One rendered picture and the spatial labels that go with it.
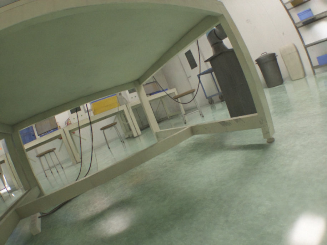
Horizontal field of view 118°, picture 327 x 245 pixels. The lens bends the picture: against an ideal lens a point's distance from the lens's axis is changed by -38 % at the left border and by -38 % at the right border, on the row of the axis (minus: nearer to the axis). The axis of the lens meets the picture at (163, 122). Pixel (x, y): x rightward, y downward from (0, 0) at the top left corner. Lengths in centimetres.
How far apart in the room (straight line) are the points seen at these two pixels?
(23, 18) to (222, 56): 122
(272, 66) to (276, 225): 311
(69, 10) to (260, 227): 70
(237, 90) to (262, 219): 101
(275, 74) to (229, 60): 212
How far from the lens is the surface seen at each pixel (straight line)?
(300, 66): 336
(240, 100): 128
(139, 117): 502
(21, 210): 106
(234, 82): 127
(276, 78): 337
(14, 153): 163
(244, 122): 86
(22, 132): 371
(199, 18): 91
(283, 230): 42
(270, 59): 334
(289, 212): 45
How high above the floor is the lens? 33
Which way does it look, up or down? 4 degrees down
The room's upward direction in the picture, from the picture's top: 22 degrees counter-clockwise
